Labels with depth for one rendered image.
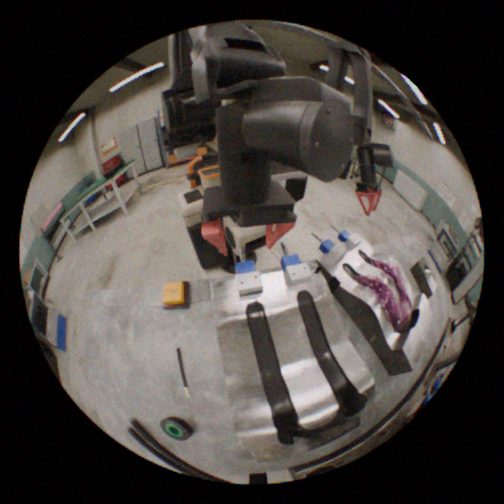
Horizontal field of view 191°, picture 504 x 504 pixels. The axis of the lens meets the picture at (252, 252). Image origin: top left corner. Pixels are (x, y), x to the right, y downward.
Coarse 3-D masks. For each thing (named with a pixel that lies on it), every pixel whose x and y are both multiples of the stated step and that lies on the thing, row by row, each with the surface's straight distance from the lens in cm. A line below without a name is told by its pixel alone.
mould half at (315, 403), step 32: (224, 288) 34; (288, 288) 34; (320, 288) 37; (224, 320) 32; (288, 320) 32; (224, 352) 31; (288, 352) 31; (352, 352) 36; (256, 384) 30; (288, 384) 30; (320, 384) 31; (256, 416) 29; (320, 416) 31; (256, 448) 41; (288, 448) 43
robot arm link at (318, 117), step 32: (224, 96) 15; (256, 96) 12; (288, 96) 10; (320, 96) 9; (256, 128) 10; (288, 128) 8; (320, 128) 8; (352, 128) 12; (288, 160) 9; (320, 160) 9
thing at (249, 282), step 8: (240, 248) 39; (240, 256) 38; (240, 264) 35; (248, 264) 35; (240, 272) 34; (248, 272) 34; (256, 272) 32; (240, 280) 31; (248, 280) 31; (256, 280) 31; (240, 288) 31; (248, 288) 31; (256, 288) 31; (240, 296) 33
